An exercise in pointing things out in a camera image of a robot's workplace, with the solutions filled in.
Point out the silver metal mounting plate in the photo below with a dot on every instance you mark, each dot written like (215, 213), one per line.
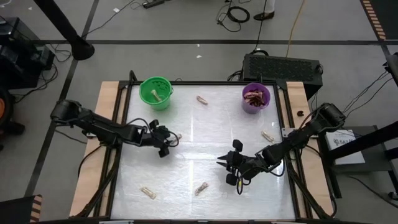
(286, 133)

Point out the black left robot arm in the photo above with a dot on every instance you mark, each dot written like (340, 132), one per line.
(102, 127)

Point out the dark grey stand base plate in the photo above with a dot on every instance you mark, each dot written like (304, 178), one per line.
(376, 158)

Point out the person's shoe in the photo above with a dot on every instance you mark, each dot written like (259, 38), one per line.
(264, 16)

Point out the green plastic halloween bucket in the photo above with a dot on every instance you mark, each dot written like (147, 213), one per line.
(161, 104)

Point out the light wooden base board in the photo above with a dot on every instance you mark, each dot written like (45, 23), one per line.
(105, 102)

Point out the black equipment cart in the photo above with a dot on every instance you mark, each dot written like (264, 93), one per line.
(18, 62)

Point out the black pole stand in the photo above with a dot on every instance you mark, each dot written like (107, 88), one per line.
(81, 48)

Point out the black perforated computer case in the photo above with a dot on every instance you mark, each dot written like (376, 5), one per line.
(280, 68)

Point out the black stand beam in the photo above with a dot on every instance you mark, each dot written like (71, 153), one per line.
(373, 140)

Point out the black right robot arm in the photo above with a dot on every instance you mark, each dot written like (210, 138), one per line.
(298, 140)

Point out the black power strip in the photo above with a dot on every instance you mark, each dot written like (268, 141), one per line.
(154, 3)

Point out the purple plastic halloween bucket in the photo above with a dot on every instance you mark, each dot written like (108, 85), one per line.
(248, 109)

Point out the black hazard striped mat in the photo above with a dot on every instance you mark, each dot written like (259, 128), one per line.
(388, 15)
(15, 211)

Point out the person's leg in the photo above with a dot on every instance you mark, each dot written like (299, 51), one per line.
(270, 5)

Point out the black orange round object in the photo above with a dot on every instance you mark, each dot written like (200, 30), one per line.
(9, 124)

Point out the white printed box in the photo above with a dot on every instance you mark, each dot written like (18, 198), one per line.
(348, 152)

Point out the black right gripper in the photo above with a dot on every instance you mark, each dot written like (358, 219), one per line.
(242, 165)

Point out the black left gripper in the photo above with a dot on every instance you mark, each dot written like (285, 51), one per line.
(160, 137)

